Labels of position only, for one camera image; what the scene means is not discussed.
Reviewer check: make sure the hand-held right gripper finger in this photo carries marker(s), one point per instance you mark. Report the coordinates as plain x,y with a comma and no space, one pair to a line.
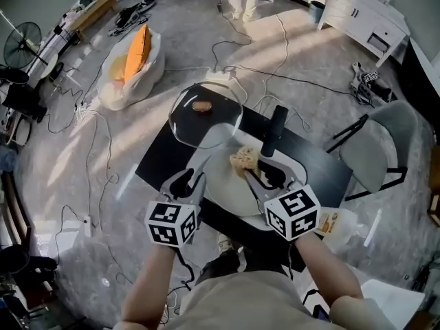
278,177
256,187

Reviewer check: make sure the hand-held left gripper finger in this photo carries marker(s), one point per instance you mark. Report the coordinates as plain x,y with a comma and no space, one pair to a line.
180,186
199,187

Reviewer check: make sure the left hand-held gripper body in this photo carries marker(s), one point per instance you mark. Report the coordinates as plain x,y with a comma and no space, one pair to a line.
168,222

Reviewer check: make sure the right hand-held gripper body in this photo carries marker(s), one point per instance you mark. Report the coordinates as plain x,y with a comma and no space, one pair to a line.
292,211

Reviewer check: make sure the yellow loofah sponge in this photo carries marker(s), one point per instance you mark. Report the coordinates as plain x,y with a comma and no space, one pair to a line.
244,160

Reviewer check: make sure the person's left forearm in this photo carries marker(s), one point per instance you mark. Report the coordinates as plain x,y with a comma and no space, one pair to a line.
148,287

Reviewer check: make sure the person's right forearm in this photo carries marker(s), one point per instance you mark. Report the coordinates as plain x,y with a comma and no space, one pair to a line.
326,270

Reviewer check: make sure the glass pot lid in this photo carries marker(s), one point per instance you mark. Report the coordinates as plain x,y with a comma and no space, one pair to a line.
206,129

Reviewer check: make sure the black sink cabinet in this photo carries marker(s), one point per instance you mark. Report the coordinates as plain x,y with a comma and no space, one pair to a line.
165,156

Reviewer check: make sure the white sink basin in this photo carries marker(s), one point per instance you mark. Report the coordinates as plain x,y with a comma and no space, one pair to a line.
251,222

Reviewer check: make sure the black faucet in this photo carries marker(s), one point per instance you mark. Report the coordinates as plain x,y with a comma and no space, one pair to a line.
275,129

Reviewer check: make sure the white plastic jug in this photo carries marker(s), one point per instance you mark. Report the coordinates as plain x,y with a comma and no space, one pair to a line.
338,229

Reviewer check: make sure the person's left shoe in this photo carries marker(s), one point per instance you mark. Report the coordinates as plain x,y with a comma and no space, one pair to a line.
227,243

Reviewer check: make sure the person's dark trousers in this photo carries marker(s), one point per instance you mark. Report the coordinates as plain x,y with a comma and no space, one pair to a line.
223,265

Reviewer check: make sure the white power strip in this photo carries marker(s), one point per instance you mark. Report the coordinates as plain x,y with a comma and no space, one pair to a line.
82,109
87,226
221,75

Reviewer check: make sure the grey chair with black legs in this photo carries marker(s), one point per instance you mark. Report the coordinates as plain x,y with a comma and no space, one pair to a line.
371,156

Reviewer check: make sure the person's beige shirt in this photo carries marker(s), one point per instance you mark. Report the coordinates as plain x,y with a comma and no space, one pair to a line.
247,304

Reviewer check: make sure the black waist device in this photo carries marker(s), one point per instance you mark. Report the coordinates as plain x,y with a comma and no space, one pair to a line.
320,313

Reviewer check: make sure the spare grey gripper device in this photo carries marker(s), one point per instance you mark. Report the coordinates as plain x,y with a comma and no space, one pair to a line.
371,84

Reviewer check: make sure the yellow cushion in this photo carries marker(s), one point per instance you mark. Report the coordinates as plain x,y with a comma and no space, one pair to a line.
118,68

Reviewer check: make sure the white rectangular tub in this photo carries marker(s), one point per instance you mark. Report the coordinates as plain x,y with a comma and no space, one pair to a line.
392,304

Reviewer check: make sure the orange cushion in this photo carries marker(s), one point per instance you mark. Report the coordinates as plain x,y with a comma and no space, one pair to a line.
137,53

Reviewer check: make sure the brown cardboard box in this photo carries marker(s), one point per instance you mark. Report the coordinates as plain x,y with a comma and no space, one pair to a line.
434,170

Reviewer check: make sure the white small side table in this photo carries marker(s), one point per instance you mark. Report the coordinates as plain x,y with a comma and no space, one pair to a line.
20,131

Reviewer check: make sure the grey trash bin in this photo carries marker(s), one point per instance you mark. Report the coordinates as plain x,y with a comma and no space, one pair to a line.
316,11

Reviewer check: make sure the blue plastic bag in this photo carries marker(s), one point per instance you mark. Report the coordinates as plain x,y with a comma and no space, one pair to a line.
7,160

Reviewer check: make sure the black bathtub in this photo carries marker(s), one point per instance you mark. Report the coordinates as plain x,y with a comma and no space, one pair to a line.
423,77

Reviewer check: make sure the white round side table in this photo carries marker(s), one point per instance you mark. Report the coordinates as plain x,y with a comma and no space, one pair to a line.
46,65

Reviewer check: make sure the white vanity cabinet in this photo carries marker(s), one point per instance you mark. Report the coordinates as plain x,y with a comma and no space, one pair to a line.
364,16

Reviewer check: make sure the wooden bench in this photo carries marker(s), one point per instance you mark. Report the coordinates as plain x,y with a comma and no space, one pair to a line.
94,10

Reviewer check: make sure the black standing fan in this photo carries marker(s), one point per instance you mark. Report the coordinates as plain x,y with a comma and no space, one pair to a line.
22,43

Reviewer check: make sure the wooden frame stool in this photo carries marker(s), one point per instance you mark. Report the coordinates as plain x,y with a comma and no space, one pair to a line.
434,208

